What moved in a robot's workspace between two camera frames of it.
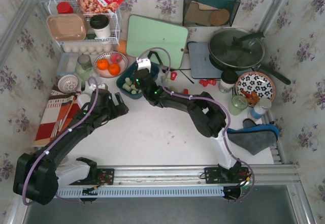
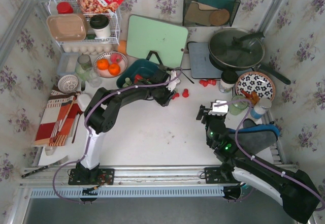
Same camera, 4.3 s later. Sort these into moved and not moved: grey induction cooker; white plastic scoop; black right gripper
Moved: black right gripper
Not moved: grey induction cooker; white plastic scoop
